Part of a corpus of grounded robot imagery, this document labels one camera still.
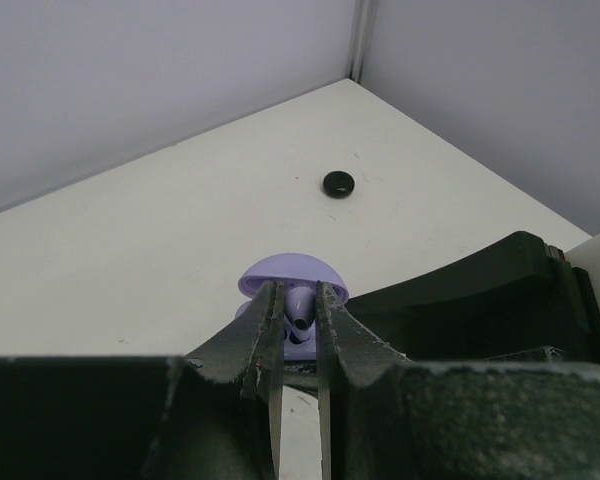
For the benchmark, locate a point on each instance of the lilac charging case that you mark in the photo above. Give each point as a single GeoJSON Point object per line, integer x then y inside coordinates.
{"type": "Point", "coordinates": [294, 269]}

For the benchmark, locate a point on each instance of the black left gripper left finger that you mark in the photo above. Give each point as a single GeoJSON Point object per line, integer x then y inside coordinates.
{"type": "Point", "coordinates": [214, 413]}

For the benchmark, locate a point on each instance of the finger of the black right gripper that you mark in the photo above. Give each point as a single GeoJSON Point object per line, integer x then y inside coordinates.
{"type": "Point", "coordinates": [513, 265]}
{"type": "Point", "coordinates": [455, 338]}

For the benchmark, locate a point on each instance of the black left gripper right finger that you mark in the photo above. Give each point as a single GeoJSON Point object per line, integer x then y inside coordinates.
{"type": "Point", "coordinates": [385, 416]}

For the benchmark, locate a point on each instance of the metal corner frame post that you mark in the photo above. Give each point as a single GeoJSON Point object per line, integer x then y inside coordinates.
{"type": "Point", "coordinates": [361, 35]}

